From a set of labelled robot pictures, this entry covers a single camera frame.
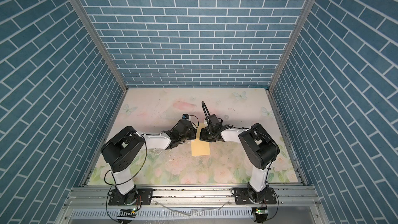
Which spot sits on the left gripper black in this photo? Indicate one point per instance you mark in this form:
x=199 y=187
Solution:
x=193 y=133

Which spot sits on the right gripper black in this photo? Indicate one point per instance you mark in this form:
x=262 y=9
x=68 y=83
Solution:
x=202 y=136

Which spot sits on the yellow envelope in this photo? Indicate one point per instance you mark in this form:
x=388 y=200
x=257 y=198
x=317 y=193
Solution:
x=198 y=147

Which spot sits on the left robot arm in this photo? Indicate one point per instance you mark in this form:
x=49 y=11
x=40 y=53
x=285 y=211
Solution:
x=120 y=151

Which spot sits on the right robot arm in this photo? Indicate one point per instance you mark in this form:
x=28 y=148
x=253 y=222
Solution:
x=259 y=146

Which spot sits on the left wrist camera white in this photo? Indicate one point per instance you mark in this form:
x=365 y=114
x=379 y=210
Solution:
x=186 y=116

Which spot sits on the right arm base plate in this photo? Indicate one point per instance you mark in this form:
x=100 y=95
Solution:
x=253 y=196

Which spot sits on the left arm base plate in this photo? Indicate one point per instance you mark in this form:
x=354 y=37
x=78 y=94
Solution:
x=138 y=197

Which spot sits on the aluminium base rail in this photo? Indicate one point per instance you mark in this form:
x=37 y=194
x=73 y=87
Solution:
x=231 y=195

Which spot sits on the right corner aluminium post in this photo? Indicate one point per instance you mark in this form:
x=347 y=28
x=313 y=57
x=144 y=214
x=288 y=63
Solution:
x=292 y=40

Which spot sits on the corner aluminium post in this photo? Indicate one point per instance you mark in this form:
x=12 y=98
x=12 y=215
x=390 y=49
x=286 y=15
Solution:
x=87 y=23
x=292 y=40

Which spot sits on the left corner aluminium post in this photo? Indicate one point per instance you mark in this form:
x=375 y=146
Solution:
x=87 y=23

